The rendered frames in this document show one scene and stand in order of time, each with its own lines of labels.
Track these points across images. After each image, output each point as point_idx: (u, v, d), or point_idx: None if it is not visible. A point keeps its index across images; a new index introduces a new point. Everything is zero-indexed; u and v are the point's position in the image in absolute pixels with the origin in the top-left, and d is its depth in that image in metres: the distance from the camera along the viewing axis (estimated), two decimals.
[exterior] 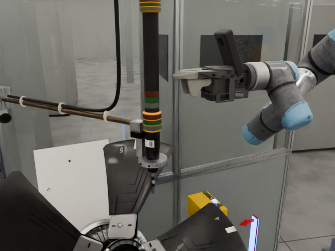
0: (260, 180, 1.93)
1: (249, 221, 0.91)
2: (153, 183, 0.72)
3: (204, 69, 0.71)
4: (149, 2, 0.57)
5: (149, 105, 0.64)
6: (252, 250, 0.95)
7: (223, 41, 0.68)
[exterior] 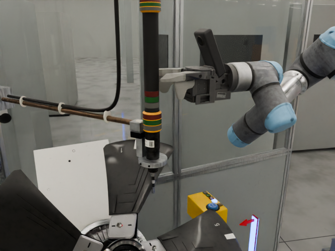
0: (260, 180, 1.93)
1: (249, 221, 0.91)
2: (153, 183, 0.72)
3: (184, 70, 0.69)
4: (149, 2, 0.57)
5: (149, 105, 0.64)
6: (252, 250, 0.95)
7: (203, 40, 0.66)
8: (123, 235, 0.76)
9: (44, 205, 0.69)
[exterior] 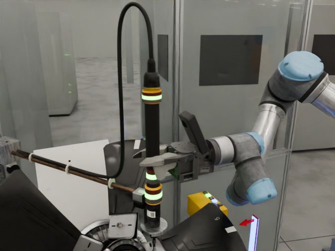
0: None
1: (249, 221, 0.91)
2: (153, 243, 0.77)
3: (169, 149, 0.73)
4: (151, 96, 0.63)
5: (151, 182, 0.70)
6: (252, 250, 0.95)
7: (186, 124, 0.70)
8: (123, 235, 0.76)
9: (44, 205, 0.69)
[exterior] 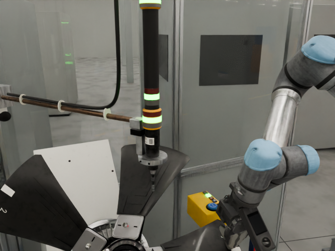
0: None
1: None
2: (152, 181, 0.72)
3: (236, 232, 0.78)
4: None
5: (149, 102, 0.64)
6: (252, 250, 0.95)
7: None
8: (127, 235, 0.77)
9: (57, 193, 0.71)
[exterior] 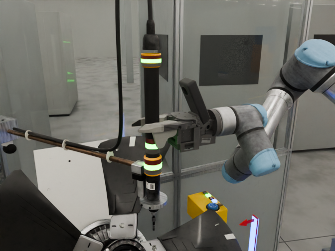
0: (260, 180, 1.93)
1: (249, 221, 0.91)
2: (152, 221, 0.75)
3: (169, 117, 0.70)
4: (150, 60, 0.61)
5: (150, 151, 0.67)
6: (252, 250, 0.95)
7: (187, 90, 0.67)
8: None
9: None
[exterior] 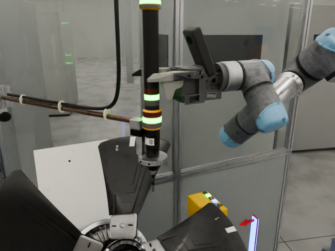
0: (260, 180, 1.93)
1: (249, 221, 0.91)
2: (152, 181, 0.72)
3: (173, 69, 0.67)
4: None
5: (149, 102, 0.64)
6: (252, 250, 0.95)
7: (191, 39, 0.64)
8: None
9: (150, 173, 0.81)
